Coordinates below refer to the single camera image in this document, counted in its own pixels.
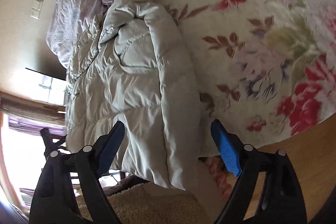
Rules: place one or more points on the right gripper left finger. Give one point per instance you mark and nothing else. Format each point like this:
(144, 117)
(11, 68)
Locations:
(54, 199)

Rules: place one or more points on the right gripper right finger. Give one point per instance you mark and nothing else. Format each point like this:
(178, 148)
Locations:
(281, 199)

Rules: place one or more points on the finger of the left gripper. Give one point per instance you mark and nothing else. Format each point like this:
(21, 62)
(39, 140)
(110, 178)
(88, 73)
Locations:
(52, 142)

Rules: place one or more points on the beige puffer jacket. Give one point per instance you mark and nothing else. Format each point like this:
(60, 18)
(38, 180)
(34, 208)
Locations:
(132, 65)

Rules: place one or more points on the dark framed window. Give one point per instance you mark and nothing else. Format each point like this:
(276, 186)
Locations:
(44, 88)

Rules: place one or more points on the cream fleece sleeve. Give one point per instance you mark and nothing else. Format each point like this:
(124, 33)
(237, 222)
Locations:
(136, 201)

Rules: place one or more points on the left lilac pillow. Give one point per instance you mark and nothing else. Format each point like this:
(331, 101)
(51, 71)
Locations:
(69, 20)

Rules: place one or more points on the floral bed cover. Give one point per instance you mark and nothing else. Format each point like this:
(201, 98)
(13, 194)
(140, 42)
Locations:
(265, 68)

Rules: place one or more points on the white wall socket plate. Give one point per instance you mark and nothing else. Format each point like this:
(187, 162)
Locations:
(35, 13)

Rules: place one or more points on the white wall switch plate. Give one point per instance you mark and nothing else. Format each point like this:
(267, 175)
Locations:
(37, 5)

